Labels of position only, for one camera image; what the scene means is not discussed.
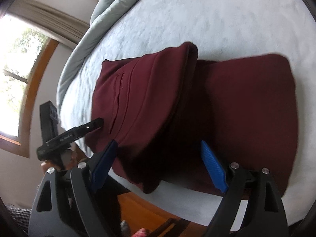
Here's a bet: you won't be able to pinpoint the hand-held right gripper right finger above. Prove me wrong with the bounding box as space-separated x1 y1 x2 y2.
200 141 289 237

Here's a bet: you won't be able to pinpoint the bed with pale blue sheet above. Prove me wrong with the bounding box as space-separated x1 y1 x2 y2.
57 0 316 228

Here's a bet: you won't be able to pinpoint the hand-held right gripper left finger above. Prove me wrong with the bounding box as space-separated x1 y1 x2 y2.
28 139 118 237

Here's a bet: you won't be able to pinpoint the window with wooden frame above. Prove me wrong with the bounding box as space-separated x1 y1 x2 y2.
0 15 60 158

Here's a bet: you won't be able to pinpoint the red slipper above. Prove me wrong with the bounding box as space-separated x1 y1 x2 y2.
131 228 149 237

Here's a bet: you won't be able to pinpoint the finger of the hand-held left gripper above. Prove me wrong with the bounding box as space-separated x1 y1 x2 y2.
46 118 104 148

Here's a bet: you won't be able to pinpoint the grey checked cloth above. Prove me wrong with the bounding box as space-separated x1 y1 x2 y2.
5 204 32 225

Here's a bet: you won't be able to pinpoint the maroon pants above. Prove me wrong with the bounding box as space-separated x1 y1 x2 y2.
85 41 298 195

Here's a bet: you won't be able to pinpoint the grey-green comforter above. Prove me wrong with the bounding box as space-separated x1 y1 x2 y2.
56 0 149 104

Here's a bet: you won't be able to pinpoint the beige curtain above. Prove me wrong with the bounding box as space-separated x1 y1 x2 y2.
10 0 89 46

